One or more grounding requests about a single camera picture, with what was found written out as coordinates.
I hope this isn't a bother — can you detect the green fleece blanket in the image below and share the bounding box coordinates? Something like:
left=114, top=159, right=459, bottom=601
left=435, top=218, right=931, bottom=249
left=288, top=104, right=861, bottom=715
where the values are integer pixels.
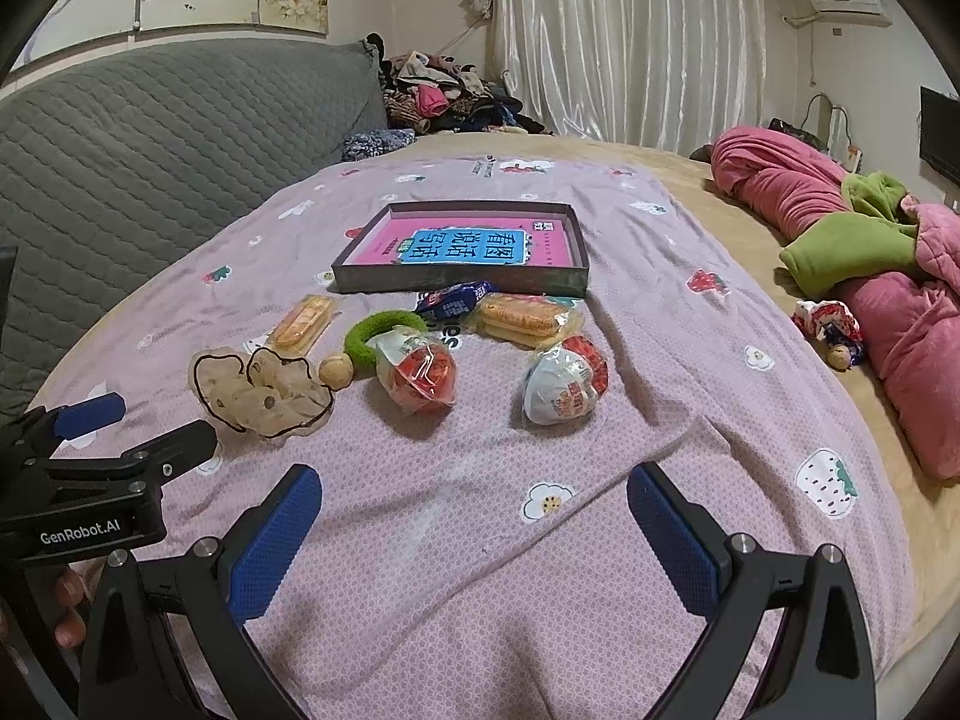
left=778, top=172, right=931, bottom=297

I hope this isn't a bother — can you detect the person's left hand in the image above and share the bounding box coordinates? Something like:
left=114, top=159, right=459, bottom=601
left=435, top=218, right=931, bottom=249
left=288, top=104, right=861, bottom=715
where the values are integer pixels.
left=54, top=566, right=89, bottom=647

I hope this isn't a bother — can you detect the pink quilt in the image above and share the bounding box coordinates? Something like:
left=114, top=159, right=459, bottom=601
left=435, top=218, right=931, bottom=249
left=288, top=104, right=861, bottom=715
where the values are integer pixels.
left=711, top=126, right=960, bottom=481

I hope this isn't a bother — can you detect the blue patterned cloth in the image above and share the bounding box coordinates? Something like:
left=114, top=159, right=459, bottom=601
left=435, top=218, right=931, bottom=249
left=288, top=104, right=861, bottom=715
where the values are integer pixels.
left=343, top=127, right=416, bottom=162

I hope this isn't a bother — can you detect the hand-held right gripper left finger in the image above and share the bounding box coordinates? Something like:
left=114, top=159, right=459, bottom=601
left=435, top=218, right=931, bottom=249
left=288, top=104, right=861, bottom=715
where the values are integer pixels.
left=79, top=463, right=323, bottom=720

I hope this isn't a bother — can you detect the blue cookie packet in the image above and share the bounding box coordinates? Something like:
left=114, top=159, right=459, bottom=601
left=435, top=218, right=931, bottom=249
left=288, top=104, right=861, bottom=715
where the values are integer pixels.
left=415, top=281, right=500, bottom=323

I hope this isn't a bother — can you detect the white shiny curtain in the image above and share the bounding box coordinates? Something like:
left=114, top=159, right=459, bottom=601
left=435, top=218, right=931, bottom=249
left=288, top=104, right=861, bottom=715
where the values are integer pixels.
left=491, top=0, right=766, bottom=155

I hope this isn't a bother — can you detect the purple strawberry print blanket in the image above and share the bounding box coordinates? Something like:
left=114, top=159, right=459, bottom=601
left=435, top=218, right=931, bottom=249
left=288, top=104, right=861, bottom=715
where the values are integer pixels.
left=30, top=142, right=920, bottom=720

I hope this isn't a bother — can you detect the small cloth doll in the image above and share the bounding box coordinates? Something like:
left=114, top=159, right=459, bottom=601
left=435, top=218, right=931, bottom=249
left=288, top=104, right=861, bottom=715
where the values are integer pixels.
left=793, top=298, right=865, bottom=370

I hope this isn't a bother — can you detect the red white toy egg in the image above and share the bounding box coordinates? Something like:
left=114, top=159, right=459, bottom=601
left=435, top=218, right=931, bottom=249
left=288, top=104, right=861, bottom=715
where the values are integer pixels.
left=521, top=335, right=610, bottom=427
left=373, top=324, right=460, bottom=415

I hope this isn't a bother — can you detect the tan bed sheet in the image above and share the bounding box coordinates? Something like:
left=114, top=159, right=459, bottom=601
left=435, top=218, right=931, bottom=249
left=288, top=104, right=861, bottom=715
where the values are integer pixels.
left=405, top=133, right=960, bottom=720

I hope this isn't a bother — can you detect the small clear biscuit packet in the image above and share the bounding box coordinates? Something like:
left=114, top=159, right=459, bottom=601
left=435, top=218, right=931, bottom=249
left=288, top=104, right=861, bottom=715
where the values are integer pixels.
left=266, top=294, right=338, bottom=353

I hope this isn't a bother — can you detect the white arched frame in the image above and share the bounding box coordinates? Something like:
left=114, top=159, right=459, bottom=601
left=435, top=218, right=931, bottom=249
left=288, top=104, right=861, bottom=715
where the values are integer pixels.
left=802, top=92, right=856, bottom=158

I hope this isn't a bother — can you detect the green hair tie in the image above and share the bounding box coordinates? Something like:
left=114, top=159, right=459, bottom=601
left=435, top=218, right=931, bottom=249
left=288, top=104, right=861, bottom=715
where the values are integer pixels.
left=343, top=310, right=430, bottom=377

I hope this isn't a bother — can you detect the large clear biscuit packet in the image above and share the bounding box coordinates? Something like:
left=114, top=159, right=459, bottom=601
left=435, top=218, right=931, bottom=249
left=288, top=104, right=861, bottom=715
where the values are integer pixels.
left=469, top=292, right=586, bottom=350

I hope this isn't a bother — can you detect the dark shallow cardboard box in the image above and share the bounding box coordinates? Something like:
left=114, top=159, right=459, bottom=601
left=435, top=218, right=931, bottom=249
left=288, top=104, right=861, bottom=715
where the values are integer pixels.
left=331, top=200, right=590, bottom=299

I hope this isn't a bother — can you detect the beige sheer scrunchie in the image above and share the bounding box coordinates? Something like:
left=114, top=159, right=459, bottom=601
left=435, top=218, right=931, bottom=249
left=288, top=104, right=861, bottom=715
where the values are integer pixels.
left=193, top=346, right=336, bottom=437

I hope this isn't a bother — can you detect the pink book with blue label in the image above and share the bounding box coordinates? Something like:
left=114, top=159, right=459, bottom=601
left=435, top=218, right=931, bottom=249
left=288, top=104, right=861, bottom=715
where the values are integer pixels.
left=352, top=211, right=560, bottom=271

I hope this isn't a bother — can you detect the dark bag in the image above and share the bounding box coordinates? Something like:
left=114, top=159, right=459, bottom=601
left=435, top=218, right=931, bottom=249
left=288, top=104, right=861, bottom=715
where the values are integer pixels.
left=769, top=118, right=826, bottom=143

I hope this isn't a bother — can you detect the pile of clothes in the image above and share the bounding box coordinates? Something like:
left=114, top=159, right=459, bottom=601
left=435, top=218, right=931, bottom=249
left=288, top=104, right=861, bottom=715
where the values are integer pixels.
left=365, top=34, right=556, bottom=137

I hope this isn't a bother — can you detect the grey quilted headboard cover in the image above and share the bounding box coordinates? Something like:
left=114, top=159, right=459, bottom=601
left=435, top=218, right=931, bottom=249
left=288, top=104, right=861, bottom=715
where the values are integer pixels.
left=0, top=41, right=387, bottom=410

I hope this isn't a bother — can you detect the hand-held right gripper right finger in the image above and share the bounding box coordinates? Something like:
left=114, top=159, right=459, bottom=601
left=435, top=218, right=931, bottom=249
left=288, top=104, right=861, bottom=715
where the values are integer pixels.
left=626, top=461, right=878, bottom=720

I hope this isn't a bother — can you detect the black television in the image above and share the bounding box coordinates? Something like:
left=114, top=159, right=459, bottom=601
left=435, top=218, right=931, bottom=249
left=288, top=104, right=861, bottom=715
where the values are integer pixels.
left=919, top=86, right=960, bottom=185

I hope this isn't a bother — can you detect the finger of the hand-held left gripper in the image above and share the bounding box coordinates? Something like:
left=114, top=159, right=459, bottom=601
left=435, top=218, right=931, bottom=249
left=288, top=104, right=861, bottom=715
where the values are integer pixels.
left=37, top=420, right=218, bottom=500
left=0, top=390, right=126, bottom=481

